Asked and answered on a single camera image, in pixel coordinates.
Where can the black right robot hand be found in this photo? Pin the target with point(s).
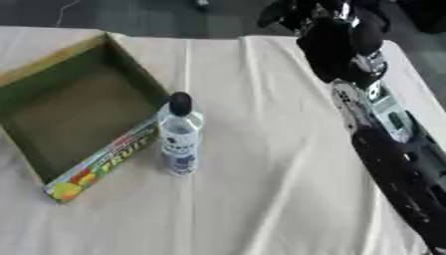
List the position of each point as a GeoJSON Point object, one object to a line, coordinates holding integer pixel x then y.
{"type": "Point", "coordinates": [334, 43]}

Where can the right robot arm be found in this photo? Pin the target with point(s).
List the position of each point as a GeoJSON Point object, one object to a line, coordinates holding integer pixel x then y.
{"type": "Point", "coordinates": [395, 146]}

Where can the cardboard box with green inside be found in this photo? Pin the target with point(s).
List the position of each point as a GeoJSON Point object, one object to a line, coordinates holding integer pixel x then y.
{"type": "Point", "coordinates": [75, 116]}

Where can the clear bottle with black cap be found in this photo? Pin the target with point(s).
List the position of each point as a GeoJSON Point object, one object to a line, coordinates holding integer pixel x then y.
{"type": "Point", "coordinates": [180, 139]}

